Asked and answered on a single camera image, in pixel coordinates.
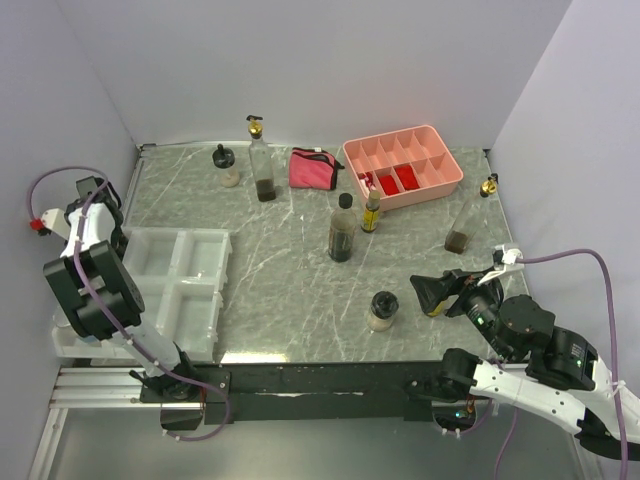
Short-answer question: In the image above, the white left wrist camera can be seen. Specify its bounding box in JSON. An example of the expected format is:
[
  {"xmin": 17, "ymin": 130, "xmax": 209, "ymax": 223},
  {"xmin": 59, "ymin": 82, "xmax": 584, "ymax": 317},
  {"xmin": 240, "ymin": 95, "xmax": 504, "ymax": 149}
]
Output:
[{"xmin": 29, "ymin": 208, "xmax": 70, "ymax": 240}]

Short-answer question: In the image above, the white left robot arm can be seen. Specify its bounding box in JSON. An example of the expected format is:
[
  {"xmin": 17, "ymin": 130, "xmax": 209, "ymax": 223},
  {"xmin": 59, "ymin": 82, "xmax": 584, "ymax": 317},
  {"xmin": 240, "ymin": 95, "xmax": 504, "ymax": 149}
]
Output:
[{"xmin": 43, "ymin": 176, "xmax": 201, "ymax": 402}]

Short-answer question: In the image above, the round shaker black spout lid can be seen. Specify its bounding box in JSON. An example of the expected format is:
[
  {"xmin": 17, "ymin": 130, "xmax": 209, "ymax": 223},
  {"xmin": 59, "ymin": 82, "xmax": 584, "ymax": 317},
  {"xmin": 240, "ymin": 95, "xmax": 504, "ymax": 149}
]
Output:
[{"xmin": 212, "ymin": 144, "xmax": 240, "ymax": 188}]

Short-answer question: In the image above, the shaker jar chrome black lid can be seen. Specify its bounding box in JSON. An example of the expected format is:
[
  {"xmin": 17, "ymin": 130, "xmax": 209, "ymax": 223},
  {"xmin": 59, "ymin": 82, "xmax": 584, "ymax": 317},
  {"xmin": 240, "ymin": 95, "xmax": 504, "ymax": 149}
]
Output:
[{"xmin": 366, "ymin": 291, "xmax": 399, "ymax": 332}]

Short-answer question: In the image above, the red cloth middle compartment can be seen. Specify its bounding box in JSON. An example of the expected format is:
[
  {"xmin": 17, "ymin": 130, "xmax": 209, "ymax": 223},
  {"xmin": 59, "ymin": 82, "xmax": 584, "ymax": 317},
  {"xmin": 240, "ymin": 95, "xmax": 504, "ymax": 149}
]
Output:
[{"xmin": 378, "ymin": 175, "xmax": 400, "ymax": 196}]

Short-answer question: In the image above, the yellow label sauce bottle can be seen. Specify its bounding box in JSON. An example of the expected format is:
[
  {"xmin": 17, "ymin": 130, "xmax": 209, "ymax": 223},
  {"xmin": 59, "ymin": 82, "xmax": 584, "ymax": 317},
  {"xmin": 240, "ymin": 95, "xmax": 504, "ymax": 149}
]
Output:
[{"xmin": 361, "ymin": 190, "xmax": 381, "ymax": 233}]

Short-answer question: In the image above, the pink cloth black trim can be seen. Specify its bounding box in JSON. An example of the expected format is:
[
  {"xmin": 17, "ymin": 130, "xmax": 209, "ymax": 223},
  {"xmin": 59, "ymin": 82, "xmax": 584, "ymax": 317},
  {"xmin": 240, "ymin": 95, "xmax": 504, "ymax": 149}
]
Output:
[{"xmin": 288, "ymin": 147, "xmax": 344, "ymax": 191}]

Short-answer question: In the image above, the dark soy sauce bottle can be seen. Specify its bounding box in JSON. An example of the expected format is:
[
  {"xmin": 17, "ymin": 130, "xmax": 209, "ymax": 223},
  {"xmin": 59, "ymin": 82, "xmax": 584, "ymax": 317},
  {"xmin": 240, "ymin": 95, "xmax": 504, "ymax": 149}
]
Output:
[{"xmin": 328, "ymin": 193, "xmax": 358, "ymax": 263}]

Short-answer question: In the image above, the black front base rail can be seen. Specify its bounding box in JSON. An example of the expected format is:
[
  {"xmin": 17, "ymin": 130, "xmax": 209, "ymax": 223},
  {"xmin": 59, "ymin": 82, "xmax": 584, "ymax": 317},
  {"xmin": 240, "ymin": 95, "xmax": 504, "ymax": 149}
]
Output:
[{"xmin": 192, "ymin": 361, "xmax": 471, "ymax": 425}]

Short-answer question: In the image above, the white plastic divided tray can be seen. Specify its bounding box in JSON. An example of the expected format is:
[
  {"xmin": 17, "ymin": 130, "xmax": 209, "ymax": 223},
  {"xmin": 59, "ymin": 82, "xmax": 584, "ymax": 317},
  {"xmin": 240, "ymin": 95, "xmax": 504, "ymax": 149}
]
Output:
[{"xmin": 51, "ymin": 226, "xmax": 234, "ymax": 362}]

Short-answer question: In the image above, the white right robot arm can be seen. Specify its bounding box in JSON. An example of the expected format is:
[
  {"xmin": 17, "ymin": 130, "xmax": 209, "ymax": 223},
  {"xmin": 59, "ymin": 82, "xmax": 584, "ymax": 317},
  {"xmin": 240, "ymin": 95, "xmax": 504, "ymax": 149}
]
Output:
[{"xmin": 410, "ymin": 269, "xmax": 639, "ymax": 461}]

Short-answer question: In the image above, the red cloth right compartment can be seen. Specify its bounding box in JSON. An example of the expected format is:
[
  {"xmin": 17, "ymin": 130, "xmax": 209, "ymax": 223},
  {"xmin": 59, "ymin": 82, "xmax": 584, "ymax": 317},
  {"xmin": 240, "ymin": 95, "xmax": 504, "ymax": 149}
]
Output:
[{"xmin": 395, "ymin": 164, "xmax": 420, "ymax": 191}]

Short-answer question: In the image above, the red cloth compartment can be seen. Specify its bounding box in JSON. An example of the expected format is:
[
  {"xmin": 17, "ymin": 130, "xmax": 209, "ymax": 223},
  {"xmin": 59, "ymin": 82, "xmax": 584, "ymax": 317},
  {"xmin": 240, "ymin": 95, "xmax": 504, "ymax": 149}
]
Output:
[
  {"xmin": 378, "ymin": 175, "xmax": 400, "ymax": 196},
  {"xmin": 395, "ymin": 164, "xmax": 420, "ymax": 191}
]

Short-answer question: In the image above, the pink plastic divided box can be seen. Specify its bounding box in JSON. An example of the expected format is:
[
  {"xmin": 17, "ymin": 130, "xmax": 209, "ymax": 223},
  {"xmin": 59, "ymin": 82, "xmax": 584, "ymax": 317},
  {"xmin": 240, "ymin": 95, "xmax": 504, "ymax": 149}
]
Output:
[{"xmin": 343, "ymin": 125, "xmax": 464, "ymax": 212}]

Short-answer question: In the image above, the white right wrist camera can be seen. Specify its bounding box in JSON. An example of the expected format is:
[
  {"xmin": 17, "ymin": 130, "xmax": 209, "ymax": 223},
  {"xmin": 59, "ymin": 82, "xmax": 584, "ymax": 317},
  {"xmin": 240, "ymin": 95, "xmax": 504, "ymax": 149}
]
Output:
[{"xmin": 478, "ymin": 243, "xmax": 524, "ymax": 286}]

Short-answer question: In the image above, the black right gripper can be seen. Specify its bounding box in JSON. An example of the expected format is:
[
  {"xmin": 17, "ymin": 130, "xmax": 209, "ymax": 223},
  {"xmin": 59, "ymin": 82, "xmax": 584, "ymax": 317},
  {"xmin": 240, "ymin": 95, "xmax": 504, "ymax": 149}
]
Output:
[{"xmin": 406, "ymin": 264, "xmax": 513, "ymax": 359}]

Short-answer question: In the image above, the red white striped cloth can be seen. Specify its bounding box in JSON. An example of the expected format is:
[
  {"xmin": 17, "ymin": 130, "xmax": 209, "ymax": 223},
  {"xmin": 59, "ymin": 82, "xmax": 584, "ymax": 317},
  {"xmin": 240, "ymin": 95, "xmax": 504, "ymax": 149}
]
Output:
[{"xmin": 357, "ymin": 172, "xmax": 378, "ymax": 198}]

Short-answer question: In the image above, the tall glass oil bottle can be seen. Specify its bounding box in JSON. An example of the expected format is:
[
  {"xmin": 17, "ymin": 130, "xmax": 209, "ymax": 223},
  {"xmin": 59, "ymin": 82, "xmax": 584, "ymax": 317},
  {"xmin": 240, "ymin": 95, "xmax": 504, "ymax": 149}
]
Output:
[{"xmin": 246, "ymin": 115, "xmax": 276, "ymax": 202}]

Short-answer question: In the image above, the small yellow label bottle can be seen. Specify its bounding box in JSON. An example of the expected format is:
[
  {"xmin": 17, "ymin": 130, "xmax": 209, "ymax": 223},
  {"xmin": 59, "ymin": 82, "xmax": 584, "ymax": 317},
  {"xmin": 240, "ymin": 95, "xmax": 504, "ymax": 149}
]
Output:
[{"xmin": 427, "ymin": 303, "xmax": 444, "ymax": 317}]

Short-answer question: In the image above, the glass oil bottle gold spout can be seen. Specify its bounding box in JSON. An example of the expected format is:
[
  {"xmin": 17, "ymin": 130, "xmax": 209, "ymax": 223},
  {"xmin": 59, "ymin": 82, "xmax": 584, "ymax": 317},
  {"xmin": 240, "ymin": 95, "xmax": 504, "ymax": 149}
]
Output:
[{"xmin": 444, "ymin": 173, "xmax": 499, "ymax": 254}]

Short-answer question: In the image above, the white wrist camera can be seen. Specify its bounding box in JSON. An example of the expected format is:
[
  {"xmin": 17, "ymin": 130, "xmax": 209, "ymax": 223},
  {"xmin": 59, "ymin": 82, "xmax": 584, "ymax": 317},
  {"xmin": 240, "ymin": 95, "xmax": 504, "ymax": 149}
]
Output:
[
  {"xmin": 478, "ymin": 243, "xmax": 524, "ymax": 286},
  {"xmin": 29, "ymin": 208, "xmax": 70, "ymax": 240}
]

